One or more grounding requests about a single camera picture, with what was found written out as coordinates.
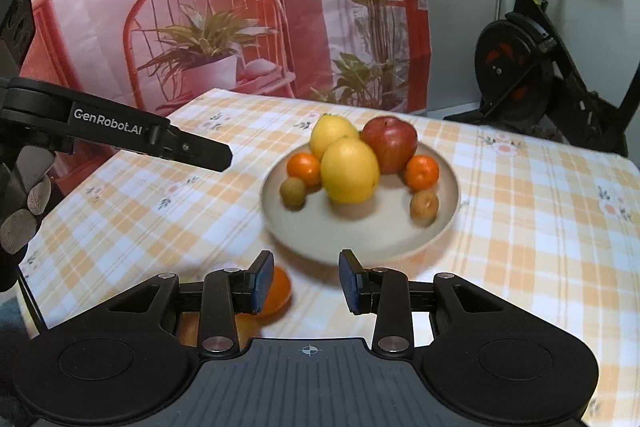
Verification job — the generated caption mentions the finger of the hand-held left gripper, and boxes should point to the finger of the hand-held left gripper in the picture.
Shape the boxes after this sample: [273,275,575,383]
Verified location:
[150,124,232,172]

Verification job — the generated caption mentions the person's left hand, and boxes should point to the person's left hand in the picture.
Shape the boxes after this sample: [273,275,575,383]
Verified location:
[0,146,55,293]

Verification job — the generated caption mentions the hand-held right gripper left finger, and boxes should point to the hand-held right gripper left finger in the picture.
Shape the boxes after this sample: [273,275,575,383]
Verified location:
[107,251,275,353]

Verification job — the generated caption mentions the bright red apple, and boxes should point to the bright red apple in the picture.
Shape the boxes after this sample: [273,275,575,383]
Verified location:
[361,116,419,174]

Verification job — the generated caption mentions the beige plate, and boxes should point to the beige plate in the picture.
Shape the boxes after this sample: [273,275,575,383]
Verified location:
[260,139,461,263]

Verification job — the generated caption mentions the black exercise bike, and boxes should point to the black exercise bike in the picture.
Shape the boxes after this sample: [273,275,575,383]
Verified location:
[444,0,640,158]

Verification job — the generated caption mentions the brown kiwi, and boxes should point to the brown kiwi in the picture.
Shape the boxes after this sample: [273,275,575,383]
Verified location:
[409,189,440,223]
[279,177,308,210]

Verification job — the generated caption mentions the orange checked tablecloth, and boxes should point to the orange checked tablecloth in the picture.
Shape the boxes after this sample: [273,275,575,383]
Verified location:
[19,88,640,427]

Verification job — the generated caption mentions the orange mandarin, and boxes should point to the orange mandarin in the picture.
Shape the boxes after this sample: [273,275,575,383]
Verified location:
[404,155,440,192]
[257,266,293,319]
[286,153,322,186]

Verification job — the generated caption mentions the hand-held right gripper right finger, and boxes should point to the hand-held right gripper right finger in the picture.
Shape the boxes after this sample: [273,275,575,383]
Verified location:
[339,249,506,353]

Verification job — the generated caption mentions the yellow lemon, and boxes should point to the yellow lemon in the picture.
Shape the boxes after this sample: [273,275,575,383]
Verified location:
[320,137,381,204]
[310,113,361,160]

